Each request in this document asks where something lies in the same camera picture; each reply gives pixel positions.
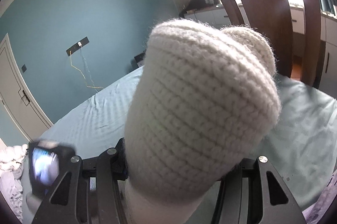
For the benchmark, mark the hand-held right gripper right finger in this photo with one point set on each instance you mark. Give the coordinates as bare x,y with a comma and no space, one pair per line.
259,174

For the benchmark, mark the grey crumpled cloth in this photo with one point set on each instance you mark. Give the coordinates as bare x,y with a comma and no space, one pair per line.
10,192

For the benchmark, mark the white room door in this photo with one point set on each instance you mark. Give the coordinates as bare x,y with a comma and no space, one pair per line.
18,87

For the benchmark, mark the dark cloth on counter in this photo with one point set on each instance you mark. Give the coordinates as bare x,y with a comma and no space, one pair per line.
196,4

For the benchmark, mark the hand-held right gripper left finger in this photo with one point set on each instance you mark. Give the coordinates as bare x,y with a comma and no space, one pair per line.
106,176

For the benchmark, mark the purple floral quilt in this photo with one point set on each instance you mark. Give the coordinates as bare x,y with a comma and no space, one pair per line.
323,205

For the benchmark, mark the teal bed sheet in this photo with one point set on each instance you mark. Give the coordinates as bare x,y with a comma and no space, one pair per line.
302,121

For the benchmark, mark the white lower cabinet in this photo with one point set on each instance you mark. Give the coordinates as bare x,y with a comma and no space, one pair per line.
208,16

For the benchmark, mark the grey low cabinet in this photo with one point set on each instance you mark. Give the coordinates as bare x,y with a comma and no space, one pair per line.
330,50

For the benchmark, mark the brown wooden chair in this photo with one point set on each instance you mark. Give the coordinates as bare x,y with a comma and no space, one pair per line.
276,29

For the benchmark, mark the cream and blue knit sweater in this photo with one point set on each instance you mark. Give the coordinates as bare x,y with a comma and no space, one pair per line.
200,97

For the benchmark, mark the black flat boxes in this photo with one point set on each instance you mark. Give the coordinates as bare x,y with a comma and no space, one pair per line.
139,59

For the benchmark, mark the black wall switch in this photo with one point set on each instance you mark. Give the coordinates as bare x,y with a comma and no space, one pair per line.
25,68

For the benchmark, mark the black wall power strip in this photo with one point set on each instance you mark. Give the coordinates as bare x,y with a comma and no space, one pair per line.
77,46

